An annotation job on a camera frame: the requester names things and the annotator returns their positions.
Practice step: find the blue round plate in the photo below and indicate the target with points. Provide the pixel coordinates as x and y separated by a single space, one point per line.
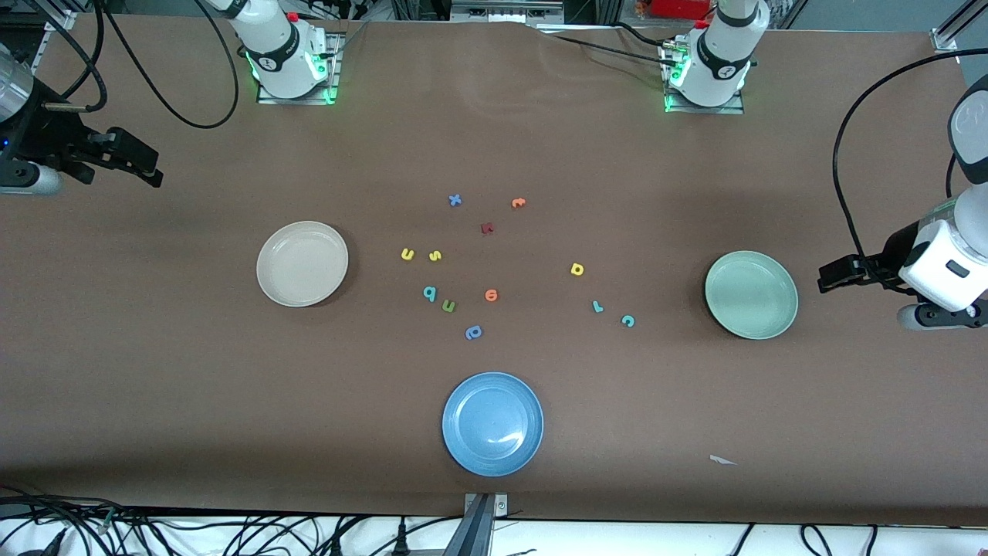
492 425

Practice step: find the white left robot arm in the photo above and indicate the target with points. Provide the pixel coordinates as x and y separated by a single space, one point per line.
722 62

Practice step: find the white torn paper scrap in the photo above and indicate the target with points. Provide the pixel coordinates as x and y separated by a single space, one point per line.
719 460

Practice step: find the red box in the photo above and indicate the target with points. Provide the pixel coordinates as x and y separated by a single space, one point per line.
679 8

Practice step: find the beige round plate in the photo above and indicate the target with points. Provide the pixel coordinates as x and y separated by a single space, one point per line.
301 264

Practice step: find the aluminium frame rail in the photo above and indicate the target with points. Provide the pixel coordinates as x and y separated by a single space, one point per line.
957 23
60 19

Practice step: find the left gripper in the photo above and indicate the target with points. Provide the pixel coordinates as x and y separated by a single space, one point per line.
895 249

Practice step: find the blue foam letter a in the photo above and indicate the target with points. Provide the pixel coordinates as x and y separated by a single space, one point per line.
468 335

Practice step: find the brown table cover sheet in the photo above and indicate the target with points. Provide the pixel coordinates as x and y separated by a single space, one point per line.
154 386

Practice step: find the grey equipment box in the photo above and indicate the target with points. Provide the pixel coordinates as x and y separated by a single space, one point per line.
502 9

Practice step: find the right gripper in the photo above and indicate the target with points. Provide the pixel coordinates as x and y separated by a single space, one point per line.
48 131

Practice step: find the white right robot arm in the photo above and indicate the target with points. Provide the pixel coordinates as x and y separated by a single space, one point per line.
282 54

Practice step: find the aluminium profile with bracket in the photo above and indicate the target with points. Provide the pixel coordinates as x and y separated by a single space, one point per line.
480 533

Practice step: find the pale green round plate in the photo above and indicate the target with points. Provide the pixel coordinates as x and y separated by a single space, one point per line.
751 297

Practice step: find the black power plug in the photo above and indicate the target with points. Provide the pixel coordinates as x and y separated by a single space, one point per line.
336 548
401 540

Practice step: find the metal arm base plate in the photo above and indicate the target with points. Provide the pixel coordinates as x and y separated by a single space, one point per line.
266 96
729 110

